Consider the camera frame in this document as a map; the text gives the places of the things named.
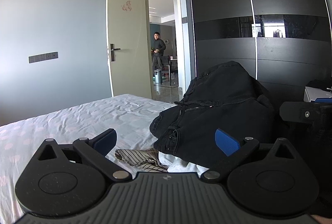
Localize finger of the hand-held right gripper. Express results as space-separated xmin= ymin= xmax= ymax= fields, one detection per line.
xmin=280 ymin=102 xmax=323 ymax=122

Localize dark door handle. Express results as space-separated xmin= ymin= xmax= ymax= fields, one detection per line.
xmin=109 ymin=44 xmax=121 ymax=62

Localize striped beige cloth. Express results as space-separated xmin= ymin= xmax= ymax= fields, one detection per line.
xmin=115 ymin=147 xmax=169 ymax=172

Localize bed with pale dotted sheet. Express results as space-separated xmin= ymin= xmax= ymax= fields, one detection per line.
xmin=0 ymin=94 xmax=209 ymax=224

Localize dark sliding wardrobe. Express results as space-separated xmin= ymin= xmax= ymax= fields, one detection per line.
xmin=182 ymin=0 xmax=332 ymax=112

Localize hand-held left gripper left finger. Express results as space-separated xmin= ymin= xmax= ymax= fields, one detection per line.
xmin=38 ymin=129 xmax=133 ymax=183

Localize white door frame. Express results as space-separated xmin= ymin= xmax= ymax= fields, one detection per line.
xmin=141 ymin=0 xmax=188 ymax=103

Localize dark chair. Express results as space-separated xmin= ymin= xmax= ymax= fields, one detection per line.
xmin=160 ymin=56 xmax=178 ymax=86

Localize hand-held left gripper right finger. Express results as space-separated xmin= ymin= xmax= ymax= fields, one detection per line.
xmin=201 ymin=129 xmax=295 ymax=183

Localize white cloth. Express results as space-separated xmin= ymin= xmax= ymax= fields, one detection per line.
xmin=158 ymin=151 xmax=209 ymax=173

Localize cream room door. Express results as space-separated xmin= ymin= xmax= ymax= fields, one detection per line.
xmin=106 ymin=0 xmax=153 ymax=99

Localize black jeans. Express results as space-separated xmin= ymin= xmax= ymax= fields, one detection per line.
xmin=150 ymin=61 xmax=276 ymax=162

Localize grey wall switch panel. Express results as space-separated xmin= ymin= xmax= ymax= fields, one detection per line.
xmin=28 ymin=51 xmax=59 ymax=63

